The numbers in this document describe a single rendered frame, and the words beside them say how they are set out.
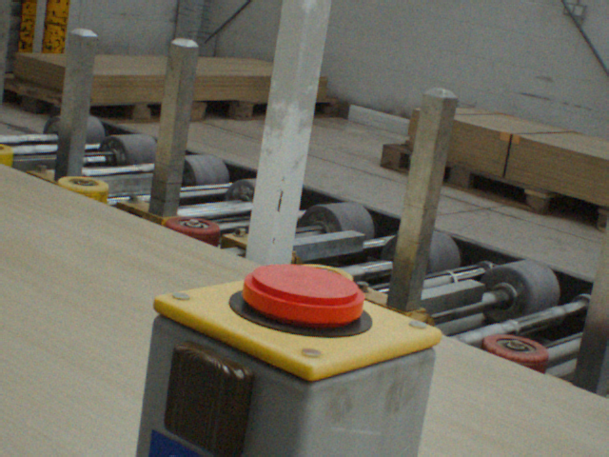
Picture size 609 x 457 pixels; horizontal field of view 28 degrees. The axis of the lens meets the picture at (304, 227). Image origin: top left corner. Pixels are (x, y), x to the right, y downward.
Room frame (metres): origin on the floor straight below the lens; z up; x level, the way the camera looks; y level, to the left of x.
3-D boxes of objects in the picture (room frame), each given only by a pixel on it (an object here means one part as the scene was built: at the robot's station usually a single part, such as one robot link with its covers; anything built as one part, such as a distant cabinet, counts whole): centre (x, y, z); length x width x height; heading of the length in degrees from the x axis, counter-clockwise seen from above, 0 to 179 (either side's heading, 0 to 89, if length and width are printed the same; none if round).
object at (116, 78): (8.50, 1.01, 0.23); 2.41 x 0.77 x 0.17; 144
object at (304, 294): (0.38, 0.00, 1.22); 0.04 x 0.04 x 0.02
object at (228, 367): (0.35, 0.02, 1.20); 0.03 x 0.01 x 0.03; 52
